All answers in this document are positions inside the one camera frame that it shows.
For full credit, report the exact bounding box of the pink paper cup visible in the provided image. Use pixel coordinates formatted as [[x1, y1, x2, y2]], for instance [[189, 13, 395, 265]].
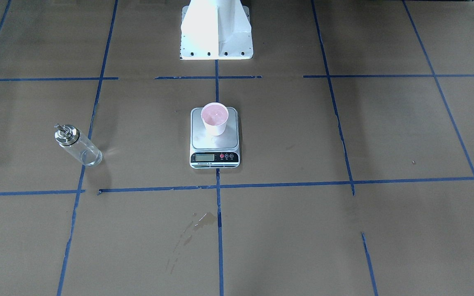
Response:
[[201, 102, 229, 136]]

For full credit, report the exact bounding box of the glass sauce dispenser bottle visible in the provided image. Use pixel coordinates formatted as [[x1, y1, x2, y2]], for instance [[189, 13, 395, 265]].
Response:
[[54, 124, 103, 167]]

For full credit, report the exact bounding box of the grey electronic kitchen scale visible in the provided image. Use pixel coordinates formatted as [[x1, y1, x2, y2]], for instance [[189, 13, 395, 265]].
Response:
[[189, 107, 241, 169]]

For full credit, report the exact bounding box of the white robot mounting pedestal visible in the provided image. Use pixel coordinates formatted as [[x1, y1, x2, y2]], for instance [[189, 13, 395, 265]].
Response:
[[179, 0, 254, 60]]

